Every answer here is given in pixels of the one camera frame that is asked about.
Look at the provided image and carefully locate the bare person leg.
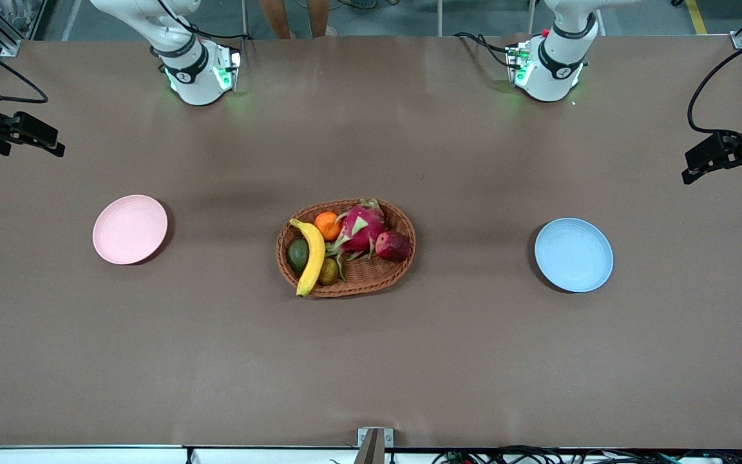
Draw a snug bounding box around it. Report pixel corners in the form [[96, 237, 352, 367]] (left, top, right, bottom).
[[307, 0, 339, 37], [259, 0, 296, 39]]

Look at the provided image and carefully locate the pink plate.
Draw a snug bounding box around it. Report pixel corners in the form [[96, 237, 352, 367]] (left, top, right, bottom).
[[92, 195, 169, 266]]

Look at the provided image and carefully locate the yellow banana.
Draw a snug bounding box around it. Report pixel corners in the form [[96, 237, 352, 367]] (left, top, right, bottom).
[[289, 218, 327, 298]]

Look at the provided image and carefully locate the green avocado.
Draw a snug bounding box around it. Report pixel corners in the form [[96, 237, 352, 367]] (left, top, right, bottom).
[[287, 238, 310, 273]]

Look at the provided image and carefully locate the orange tangerine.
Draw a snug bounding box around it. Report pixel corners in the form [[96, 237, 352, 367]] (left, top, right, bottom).
[[314, 211, 343, 242]]

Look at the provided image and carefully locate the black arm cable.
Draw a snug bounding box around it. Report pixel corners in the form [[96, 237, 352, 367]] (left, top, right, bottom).
[[687, 28, 742, 137], [0, 31, 49, 104]]

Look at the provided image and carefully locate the black base cable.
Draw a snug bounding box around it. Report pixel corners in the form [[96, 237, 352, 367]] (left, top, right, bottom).
[[453, 32, 515, 70]]

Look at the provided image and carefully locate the pink dragon fruit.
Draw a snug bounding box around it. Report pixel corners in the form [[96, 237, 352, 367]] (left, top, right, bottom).
[[327, 198, 388, 283]]

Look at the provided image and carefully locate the brown wicker basket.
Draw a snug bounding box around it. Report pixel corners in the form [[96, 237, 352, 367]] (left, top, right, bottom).
[[275, 198, 417, 298]]

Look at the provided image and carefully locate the metal table bracket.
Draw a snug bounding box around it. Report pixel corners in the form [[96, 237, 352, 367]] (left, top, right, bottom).
[[354, 427, 394, 464]]

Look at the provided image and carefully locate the dark red apple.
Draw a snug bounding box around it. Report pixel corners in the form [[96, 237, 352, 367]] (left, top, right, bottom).
[[375, 231, 412, 263]]

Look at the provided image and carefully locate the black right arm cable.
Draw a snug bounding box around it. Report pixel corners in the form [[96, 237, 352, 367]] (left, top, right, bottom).
[[0, 31, 49, 104]]

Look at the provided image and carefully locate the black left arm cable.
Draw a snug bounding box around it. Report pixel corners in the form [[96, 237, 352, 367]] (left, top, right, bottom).
[[687, 28, 742, 137]]

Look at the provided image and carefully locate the black cable bundle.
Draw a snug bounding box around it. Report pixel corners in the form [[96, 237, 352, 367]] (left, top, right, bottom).
[[431, 445, 742, 464]]

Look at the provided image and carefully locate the blue plate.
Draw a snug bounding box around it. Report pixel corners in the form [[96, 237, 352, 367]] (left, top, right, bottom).
[[534, 217, 614, 293]]

